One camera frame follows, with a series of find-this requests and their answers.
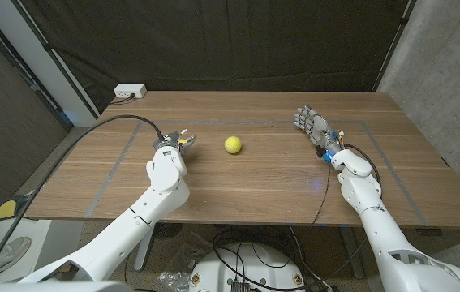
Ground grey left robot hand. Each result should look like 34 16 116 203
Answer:
153 130 197 157

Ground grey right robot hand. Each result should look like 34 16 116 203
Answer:
293 104 342 153

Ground black backdrop curtain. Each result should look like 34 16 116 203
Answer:
18 0 411 115

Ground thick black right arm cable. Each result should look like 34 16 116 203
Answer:
326 143 382 281

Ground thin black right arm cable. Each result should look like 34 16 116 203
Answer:
312 161 332 227

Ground yellow foot pedal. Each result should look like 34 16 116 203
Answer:
0 194 32 223

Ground grey table leg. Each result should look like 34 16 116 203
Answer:
339 226 365 280

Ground grey tape outline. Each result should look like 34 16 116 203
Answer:
85 118 429 226

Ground black floor cables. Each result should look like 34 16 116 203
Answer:
212 226 336 292

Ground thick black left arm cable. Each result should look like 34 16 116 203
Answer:
0 114 166 283

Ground grey sneaker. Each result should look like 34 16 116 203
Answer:
0 236 32 277

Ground white power strip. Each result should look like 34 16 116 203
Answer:
113 84 148 100

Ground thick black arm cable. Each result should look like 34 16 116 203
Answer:
326 143 382 281
0 114 166 283

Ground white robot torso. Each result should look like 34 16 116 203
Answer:
0 281 134 292

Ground white table leg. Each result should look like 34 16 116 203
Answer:
133 226 156 272

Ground black table bracket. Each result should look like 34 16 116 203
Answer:
415 228 444 238

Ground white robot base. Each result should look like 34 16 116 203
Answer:
188 242 307 292

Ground black backdrop stand pole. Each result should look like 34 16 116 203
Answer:
372 0 418 92
10 0 101 119

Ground clear plastic bag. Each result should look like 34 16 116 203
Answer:
158 233 213 292

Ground black power strip cord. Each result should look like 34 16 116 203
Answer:
110 93 136 106

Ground yellow tennis ball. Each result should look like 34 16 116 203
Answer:
224 135 243 155

